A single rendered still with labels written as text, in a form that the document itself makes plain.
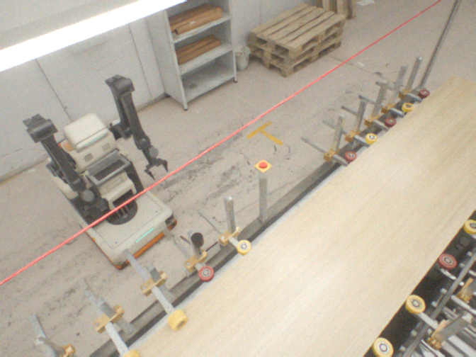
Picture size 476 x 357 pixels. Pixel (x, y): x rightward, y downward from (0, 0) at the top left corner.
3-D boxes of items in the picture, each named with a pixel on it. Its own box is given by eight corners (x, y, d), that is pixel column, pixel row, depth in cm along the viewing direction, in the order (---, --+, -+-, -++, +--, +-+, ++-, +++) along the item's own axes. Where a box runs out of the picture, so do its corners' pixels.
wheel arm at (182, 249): (163, 234, 196) (161, 230, 193) (168, 230, 198) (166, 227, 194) (207, 283, 174) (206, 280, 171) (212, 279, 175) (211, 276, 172)
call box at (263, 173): (253, 175, 181) (253, 165, 175) (263, 168, 183) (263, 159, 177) (263, 181, 177) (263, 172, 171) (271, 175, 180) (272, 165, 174)
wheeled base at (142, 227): (81, 227, 298) (68, 212, 279) (137, 188, 326) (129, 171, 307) (120, 274, 266) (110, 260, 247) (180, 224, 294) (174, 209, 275)
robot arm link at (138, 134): (126, 76, 167) (108, 84, 162) (132, 79, 165) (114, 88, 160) (147, 137, 200) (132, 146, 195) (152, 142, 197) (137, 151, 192)
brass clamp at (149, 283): (140, 289, 164) (137, 285, 160) (163, 272, 169) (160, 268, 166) (146, 298, 161) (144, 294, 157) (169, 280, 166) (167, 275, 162)
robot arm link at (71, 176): (47, 115, 148) (23, 127, 143) (52, 121, 145) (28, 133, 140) (84, 176, 181) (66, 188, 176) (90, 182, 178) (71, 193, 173)
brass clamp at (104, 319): (95, 325, 154) (91, 321, 150) (120, 305, 159) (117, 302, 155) (101, 335, 150) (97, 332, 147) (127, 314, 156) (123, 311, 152)
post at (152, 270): (167, 302, 189) (144, 265, 152) (172, 298, 190) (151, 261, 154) (170, 307, 187) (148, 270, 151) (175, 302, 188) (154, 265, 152)
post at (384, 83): (365, 132, 266) (382, 81, 230) (367, 129, 267) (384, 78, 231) (369, 134, 264) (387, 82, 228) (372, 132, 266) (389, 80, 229)
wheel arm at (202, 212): (198, 214, 206) (197, 210, 203) (202, 211, 208) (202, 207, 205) (244, 258, 184) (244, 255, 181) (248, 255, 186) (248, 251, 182)
